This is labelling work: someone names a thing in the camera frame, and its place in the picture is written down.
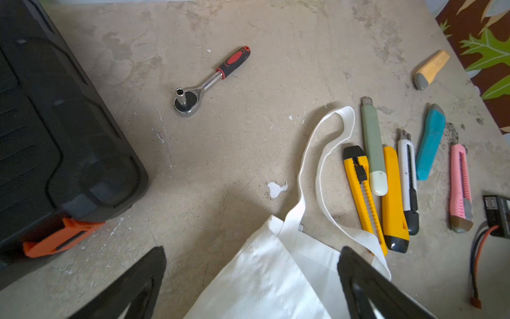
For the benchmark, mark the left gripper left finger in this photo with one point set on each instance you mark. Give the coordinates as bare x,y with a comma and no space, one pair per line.
132,295

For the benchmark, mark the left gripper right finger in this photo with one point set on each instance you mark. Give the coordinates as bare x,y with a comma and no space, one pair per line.
371,295

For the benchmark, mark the yellow wide utility knife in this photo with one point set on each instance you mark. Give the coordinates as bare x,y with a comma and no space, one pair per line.
395,228

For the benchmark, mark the white tote bag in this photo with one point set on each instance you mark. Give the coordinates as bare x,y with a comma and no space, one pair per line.
280,272

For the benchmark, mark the yellow black slim knife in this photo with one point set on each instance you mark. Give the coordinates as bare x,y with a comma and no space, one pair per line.
357,169

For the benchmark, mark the sage green art knife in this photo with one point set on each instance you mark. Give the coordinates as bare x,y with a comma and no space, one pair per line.
374,148

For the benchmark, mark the black tool case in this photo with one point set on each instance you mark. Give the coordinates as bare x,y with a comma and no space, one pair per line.
66,166

